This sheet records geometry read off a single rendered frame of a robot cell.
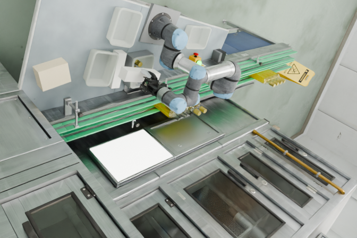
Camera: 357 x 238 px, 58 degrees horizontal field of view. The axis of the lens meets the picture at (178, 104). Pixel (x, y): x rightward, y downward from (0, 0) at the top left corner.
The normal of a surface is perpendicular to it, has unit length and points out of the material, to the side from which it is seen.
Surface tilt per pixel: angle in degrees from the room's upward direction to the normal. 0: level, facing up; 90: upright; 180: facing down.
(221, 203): 90
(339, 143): 90
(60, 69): 0
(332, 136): 90
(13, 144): 90
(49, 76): 0
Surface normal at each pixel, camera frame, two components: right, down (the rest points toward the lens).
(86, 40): 0.65, 0.49
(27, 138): 0.17, -0.84
